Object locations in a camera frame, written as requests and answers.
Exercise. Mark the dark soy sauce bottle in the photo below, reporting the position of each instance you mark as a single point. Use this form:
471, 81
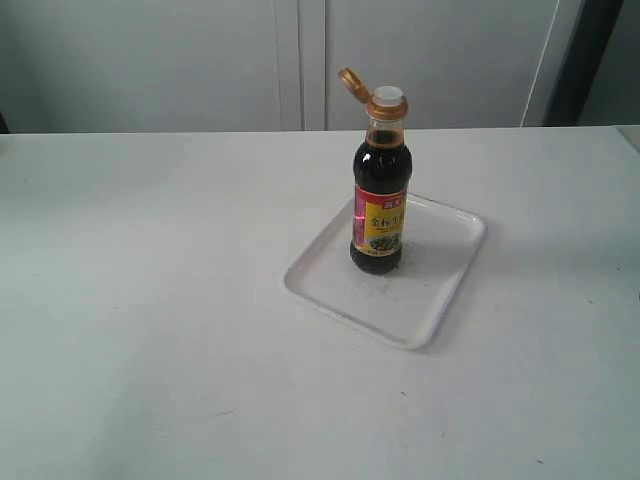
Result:
382, 168

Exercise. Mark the white rectangular plastic tray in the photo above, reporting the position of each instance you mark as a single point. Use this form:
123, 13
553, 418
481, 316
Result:
406, 306

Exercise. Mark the white cabinet doors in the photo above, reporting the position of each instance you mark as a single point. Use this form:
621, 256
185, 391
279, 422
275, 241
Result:
173, 66

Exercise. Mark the dark vertical post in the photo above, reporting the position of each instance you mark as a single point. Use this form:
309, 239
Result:
592, 32

